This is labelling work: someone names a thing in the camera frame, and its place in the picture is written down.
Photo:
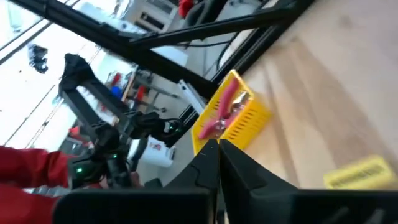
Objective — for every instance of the red item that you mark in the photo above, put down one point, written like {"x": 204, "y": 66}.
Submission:
{"x": 186, "y": 7}

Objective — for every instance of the person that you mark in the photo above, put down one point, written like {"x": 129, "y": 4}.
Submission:
{"x": 28, "y": 168}

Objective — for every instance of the white cabinet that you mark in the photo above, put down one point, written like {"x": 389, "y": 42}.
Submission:
{"x": 149, "y": 15}

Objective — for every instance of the white box red label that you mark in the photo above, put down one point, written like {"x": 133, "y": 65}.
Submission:
{"x": 157, "y": 154}

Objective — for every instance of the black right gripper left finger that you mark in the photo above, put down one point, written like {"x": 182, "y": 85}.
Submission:
{"x": 205, "y": 168}

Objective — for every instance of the yellow-green sticky note pad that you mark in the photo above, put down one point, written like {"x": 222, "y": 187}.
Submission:
{"x": 357, "y": 174}

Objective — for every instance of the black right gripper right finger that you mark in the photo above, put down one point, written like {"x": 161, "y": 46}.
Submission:
{"x": 248, "y": 186}

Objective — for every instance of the yellow-orange plastic bin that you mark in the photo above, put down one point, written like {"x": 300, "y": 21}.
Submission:
{"x": 248, "y": 124}

